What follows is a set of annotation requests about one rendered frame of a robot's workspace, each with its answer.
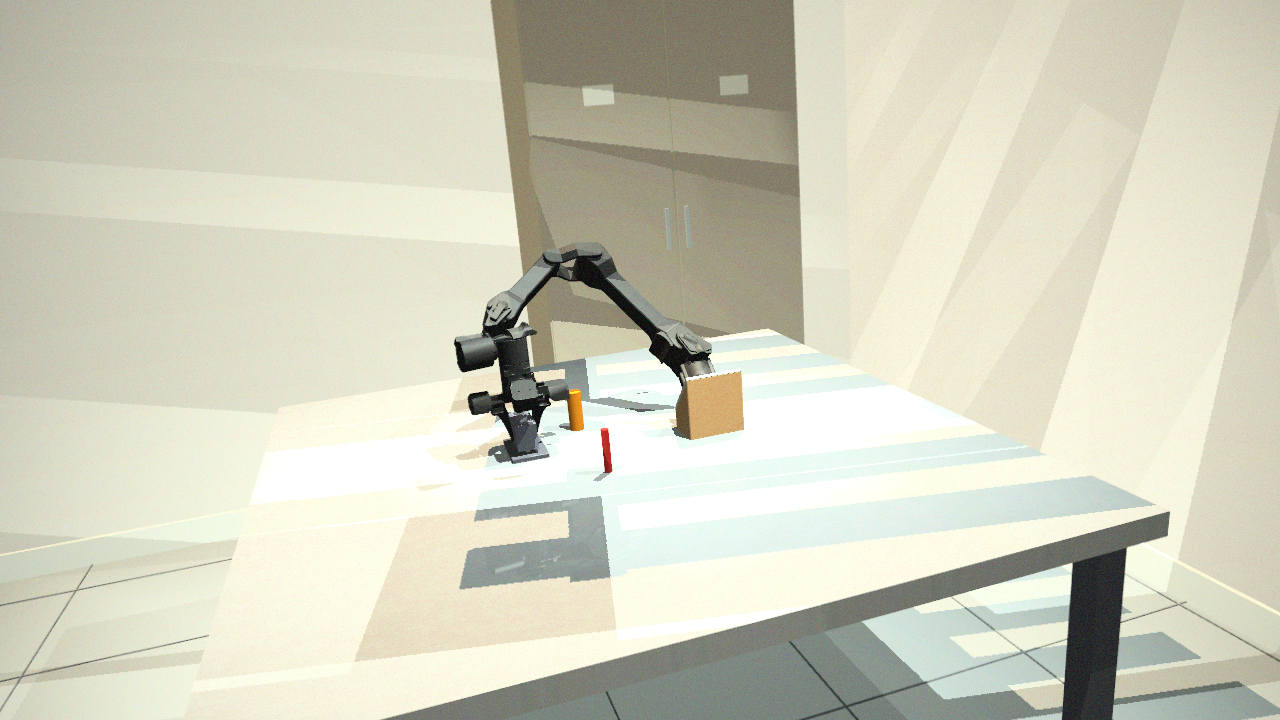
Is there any dark red cylinder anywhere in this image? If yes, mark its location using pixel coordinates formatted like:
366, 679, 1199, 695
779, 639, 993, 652
602, 428, 613, 473

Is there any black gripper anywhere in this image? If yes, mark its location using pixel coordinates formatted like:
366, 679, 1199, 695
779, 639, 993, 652
467, 361, 570, 442

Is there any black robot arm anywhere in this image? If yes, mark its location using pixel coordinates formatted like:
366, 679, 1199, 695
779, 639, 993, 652
454, 242, 716, 413

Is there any orange cylinder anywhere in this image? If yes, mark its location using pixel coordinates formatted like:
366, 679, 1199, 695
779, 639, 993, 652
567, 389, 584, 430

